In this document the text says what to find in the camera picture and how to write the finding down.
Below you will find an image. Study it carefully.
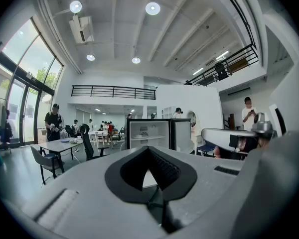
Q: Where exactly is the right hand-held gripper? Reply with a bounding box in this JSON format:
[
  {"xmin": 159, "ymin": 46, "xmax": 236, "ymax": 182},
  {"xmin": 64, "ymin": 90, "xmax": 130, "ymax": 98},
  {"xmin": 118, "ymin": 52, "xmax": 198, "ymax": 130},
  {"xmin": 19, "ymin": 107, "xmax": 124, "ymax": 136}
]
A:
[{"xmin": 201, "ymin": 127, "xmax": 260, "ymax": 161}]

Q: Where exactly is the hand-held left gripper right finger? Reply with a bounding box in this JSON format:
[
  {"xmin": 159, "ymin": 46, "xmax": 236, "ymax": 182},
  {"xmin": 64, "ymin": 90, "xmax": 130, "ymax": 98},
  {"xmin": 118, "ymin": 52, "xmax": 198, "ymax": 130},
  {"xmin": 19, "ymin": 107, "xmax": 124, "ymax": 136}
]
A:
[{"xmin": 148, "ymin": 145, "xmax": 198, "ymax": 202}]

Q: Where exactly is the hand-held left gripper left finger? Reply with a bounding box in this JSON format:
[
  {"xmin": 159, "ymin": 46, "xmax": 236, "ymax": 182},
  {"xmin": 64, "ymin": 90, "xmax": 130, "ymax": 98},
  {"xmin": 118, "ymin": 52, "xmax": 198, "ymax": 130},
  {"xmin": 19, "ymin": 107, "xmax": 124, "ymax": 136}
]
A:
[{"xmin": 104, "ymin": 145, "xmax": 150, "ymax": 204}]

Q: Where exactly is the small black fridge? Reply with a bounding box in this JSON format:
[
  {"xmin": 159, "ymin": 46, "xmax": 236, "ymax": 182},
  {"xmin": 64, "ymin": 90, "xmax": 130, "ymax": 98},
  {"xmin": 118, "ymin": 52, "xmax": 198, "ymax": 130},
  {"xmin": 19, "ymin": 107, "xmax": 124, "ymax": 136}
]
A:
[{"xmin": 126, "ymin": 118, "xmax": 192, "ymax": 152}]

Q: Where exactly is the blue seat chair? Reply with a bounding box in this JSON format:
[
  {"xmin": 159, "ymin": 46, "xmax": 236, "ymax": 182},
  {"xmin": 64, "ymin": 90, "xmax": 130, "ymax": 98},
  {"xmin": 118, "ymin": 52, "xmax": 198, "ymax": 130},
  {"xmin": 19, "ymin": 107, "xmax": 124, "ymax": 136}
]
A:
[{"xmin": 196, "ymin": 143, "xmax": 216, "ymax": 157}]

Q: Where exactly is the grey metal device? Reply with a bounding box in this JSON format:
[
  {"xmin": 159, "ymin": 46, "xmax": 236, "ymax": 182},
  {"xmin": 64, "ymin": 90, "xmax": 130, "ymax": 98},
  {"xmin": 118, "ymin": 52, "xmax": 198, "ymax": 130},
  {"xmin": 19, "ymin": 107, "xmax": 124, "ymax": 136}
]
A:
[{"xmin": 250, "ymin": 112, "xmax": 277, "ymax": 138}]

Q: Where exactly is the black mesh office chair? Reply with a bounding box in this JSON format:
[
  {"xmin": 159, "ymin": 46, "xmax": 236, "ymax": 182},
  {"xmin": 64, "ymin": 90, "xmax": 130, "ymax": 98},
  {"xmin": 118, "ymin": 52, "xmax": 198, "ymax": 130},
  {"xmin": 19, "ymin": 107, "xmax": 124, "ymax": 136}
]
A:
[{"xmin": 80, "ymin": 123, "xmax": 110, "ymax": 162}]

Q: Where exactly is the group of people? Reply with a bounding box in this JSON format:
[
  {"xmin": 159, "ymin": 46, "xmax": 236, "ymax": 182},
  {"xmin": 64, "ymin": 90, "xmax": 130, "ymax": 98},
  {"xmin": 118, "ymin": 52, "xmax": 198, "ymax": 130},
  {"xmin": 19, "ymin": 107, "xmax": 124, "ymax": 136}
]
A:
[{"xmin": 99, "ymin": 119, "xmax": 115, "ymax": 137}]

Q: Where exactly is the white rectangular table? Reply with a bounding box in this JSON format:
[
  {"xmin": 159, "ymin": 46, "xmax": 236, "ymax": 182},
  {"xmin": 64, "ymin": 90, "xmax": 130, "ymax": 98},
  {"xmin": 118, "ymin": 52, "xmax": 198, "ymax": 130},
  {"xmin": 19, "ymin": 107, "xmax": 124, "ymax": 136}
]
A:
[{"xmin": 37, "ymin": 137, "xmax": 84, "ymax": 160}]

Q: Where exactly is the black balcony railing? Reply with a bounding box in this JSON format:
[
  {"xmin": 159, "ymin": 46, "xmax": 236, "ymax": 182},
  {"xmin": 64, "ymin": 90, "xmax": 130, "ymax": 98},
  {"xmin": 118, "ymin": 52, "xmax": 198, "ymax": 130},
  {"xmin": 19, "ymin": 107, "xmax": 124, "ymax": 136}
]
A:
[
  {"xmin": 184, "ymin": 0, "xmax": 259, "ymax": 87},
  {"xmin": 71, "ymin": 85, "xmax": 156, "ymax": 101}
]

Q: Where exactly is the grey shell chair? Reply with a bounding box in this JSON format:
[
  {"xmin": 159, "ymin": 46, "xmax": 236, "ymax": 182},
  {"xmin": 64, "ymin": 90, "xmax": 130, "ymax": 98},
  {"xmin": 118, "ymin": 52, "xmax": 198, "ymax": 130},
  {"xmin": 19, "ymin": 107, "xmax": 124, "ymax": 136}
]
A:
[{"xmin": 29, "ymin": 145, "xmax": 65, "ymax": 185}]

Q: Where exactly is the glass entrance door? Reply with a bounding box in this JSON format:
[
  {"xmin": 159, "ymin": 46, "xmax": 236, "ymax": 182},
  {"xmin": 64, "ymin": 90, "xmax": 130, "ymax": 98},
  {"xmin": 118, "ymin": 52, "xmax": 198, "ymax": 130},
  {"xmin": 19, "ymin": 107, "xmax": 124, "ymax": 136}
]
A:
[{"xmin": 6, "ymin": 76, "xmax": 56, "ymax": 146}]

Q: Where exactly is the clothes rack with garments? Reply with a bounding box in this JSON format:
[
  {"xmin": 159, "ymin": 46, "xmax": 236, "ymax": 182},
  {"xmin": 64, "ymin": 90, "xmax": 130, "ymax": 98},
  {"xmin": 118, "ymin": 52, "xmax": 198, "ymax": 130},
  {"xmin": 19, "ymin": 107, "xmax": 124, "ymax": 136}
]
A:
[{"xmin": 0, "ymin": 99, "xmax": 13, "ymax": 151}]

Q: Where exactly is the white ceiling air conditioner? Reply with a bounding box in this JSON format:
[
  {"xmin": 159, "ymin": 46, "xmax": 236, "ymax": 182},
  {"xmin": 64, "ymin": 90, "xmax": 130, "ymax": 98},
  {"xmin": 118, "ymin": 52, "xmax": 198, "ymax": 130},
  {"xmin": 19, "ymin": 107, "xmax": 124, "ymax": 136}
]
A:
[{"xmin": 68, "ymin": 15, "xmax": 95, "ymax": 44}]

